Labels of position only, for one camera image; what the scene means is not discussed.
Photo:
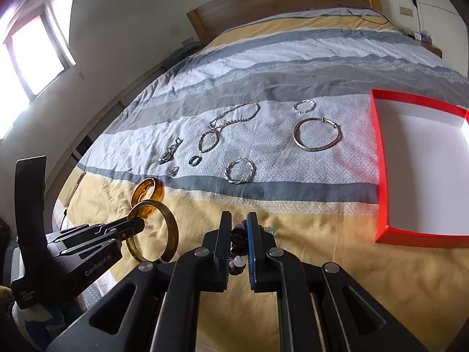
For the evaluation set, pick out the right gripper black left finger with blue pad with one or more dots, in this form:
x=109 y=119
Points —
x=216 y=264

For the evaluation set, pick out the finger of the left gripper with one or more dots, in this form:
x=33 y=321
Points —
x=120 y=229
x=71 y=252

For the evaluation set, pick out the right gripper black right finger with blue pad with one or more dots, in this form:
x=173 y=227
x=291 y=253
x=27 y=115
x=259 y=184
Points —
x=263 y=271

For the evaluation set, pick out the amber translucent bangle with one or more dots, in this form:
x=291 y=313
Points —
x=149 y=188

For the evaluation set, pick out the dark olive bangle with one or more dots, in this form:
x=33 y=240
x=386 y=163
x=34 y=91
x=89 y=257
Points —
x=161 y=235

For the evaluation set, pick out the silver pendant brooch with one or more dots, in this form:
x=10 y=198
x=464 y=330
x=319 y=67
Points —
x=168 y=155

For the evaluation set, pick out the large thin silver bangle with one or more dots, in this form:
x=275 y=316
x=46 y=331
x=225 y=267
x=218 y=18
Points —
x=315 y=134

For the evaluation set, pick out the striped bed duvet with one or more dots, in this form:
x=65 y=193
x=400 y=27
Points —
x=235 y=104

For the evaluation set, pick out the window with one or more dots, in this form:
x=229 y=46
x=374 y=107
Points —
x=33 y=55

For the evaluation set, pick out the blue clothes pile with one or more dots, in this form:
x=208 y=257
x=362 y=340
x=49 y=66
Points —
x=184 y=52

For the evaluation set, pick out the red shallow box tray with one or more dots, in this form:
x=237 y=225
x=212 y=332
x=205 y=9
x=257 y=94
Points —
x=422 y=146

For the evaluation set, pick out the wooden headboard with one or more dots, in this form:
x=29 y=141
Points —
x=217 y=16

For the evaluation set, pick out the wooden nightstand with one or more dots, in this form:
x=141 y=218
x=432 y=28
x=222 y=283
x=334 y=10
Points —
x=433 y=49

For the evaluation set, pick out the purple tissue box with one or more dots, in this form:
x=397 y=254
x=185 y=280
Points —
x=423 y=37

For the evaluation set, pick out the white sliding wardrobe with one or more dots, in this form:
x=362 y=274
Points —
x=448 y=31

